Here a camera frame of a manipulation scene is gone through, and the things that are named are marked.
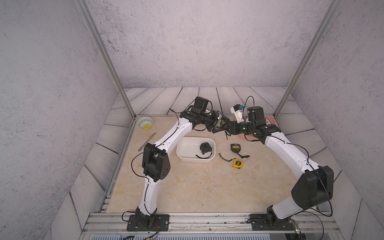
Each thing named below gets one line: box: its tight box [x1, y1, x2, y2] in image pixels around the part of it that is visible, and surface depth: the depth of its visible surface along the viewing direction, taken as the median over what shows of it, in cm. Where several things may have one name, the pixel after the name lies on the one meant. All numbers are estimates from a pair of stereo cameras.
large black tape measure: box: [195, 142, 213, 159], surface depth 101 cm
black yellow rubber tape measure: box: [220, 120, 228, 128], surface depth 81 cm
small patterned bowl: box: [136, 116, 154, 130], surface depth 117 cm
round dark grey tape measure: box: [230, 143, 250, 159], surface depth 101 cm
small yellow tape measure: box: [218, 153, 244, 169], surface depth 93 cm
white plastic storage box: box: [176, 136, 216, 163], surface depth 101 cm
